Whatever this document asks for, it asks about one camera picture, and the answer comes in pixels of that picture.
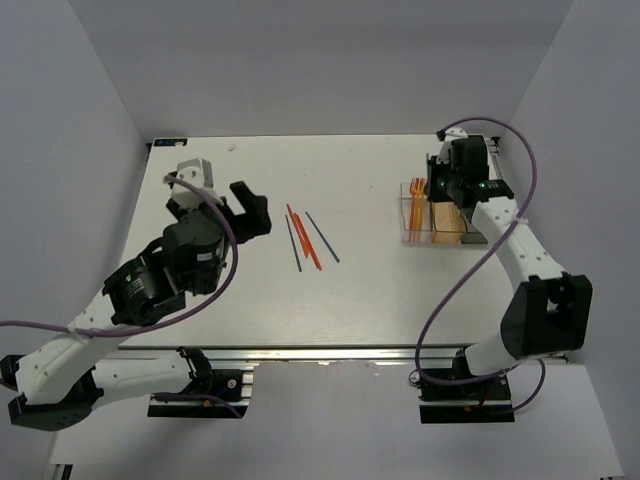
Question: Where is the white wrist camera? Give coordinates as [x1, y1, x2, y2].
[163, 158, 222, 210]
[436, 127, 469, 144]

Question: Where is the orange translucent plastic container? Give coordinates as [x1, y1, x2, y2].
[430, 202, 466, 245]

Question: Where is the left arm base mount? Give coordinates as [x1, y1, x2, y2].
[147, 369, 253, 419]

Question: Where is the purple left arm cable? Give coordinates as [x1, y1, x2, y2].
[0, 173, 241, 419]

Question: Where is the red-orange plastic chopstick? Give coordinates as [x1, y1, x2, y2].
[287, 204, 310, 258]
[294, 213, 322, 271]

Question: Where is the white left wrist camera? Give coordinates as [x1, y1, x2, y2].
[163, 158, 222, 210]

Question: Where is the red-orange plastic fork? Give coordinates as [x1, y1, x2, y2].
[409, 177, 420, 242]

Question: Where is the teal plastic chopstick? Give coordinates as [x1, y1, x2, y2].
[284, 214, 302, 273]
[304, 211, 341, 264]

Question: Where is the grey translucent plastic container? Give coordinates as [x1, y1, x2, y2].
[460, 211, 488, 246]

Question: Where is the yellow plastic fork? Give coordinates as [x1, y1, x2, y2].
[413, 178, 428, 243]

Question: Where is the clear plastic container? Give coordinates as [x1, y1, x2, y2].
[399, 177, 433, 246]

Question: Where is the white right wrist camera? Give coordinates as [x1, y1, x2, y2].
[436, 127, 469, 144]

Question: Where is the aluminium table front rail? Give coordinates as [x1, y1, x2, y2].
[106, 345, 462, 365]

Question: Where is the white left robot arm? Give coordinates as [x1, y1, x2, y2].
[1, 176, 272, 432]

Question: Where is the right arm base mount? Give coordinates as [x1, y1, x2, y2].
[408, 370, 515, 425]

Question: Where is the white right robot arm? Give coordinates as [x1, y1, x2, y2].
[426, 135, 593, 399]

